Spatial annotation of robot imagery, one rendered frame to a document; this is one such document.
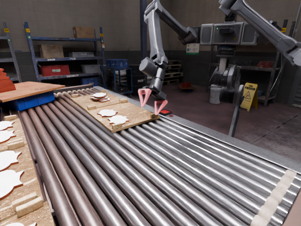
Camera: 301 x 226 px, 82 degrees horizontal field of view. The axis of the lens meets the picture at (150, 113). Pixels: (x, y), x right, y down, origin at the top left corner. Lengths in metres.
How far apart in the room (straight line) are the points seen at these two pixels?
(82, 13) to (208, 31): 5.13
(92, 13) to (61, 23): 0.97
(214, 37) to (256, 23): 0.58
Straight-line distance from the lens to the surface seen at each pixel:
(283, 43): 0.94
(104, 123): 1.06
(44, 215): 0.61
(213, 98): 4.72
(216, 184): 0.69
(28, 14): 6.02
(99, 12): 6.46
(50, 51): 5.41
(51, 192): 0.70
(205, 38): 1.52
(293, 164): 0.93
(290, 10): 5.58
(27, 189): 0.72
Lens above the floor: 1.36
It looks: 21 degrees down
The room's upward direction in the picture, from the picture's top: straight up
